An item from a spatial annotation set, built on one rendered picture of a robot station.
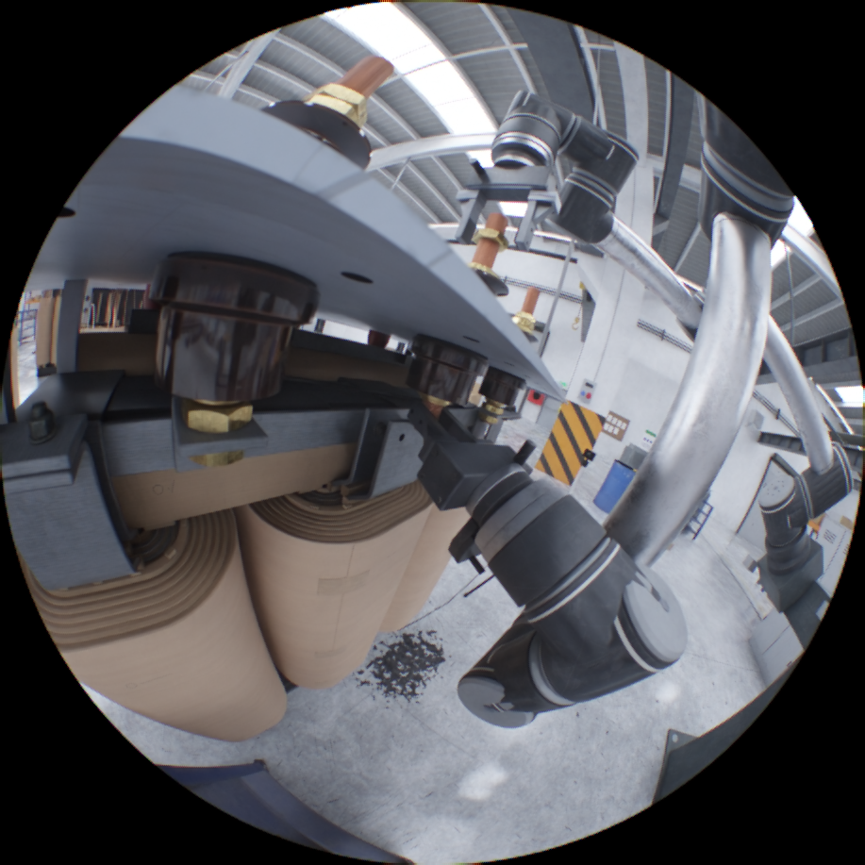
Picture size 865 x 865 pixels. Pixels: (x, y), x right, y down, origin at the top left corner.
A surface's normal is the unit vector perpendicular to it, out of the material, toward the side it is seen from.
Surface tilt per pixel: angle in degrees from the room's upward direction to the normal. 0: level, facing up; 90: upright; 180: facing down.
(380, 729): 0
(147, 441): 90
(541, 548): 60
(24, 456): 0
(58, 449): 0
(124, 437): 90
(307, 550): 90
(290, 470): 90
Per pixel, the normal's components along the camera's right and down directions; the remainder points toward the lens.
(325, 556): 0.33, 0.38
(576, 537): -0.02, -0.72
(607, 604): -0.32, -0.55
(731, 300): -0.87, -0.15
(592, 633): -0.61, -0.29
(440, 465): -0.75, -0.07
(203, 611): 0.92, 0.36
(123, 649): 0.79, 0.42
